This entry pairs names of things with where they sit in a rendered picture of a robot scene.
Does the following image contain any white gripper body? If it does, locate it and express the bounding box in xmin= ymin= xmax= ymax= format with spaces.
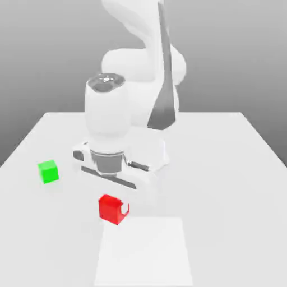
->
xmin=78 ymin=164 xmax=158 ymax=201

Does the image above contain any small red cube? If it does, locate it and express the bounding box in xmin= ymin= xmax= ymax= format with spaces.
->
xmin=98 ymin=193 xmax=130 ymax=225

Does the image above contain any small green cube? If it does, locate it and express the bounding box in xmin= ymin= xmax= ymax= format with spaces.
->
xmin=37 ymin=159 xmax=59 ymax=184

